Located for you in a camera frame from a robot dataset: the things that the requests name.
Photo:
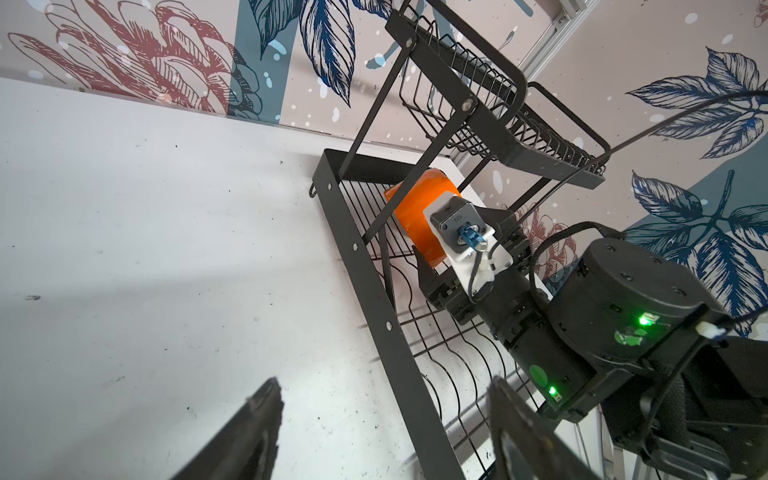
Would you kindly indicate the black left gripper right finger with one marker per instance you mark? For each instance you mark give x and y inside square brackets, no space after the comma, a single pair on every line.
[524,447]

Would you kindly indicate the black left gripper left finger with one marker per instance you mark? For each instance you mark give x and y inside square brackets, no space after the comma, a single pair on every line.
[247,446]

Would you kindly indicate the orange plastic bowl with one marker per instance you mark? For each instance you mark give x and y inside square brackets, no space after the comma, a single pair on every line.
[410,213]

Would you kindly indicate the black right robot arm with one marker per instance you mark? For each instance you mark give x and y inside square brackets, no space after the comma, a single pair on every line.
[629,333]

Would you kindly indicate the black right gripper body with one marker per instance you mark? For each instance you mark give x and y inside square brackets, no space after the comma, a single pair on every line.
[500,285]

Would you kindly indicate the aluminium frame corner post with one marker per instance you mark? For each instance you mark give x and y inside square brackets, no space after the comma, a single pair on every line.
[570,16]

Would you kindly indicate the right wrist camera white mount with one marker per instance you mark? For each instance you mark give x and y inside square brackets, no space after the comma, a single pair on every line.
[469,242]

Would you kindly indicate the black wire dish rack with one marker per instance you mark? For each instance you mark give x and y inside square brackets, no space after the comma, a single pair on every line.
[452,102]

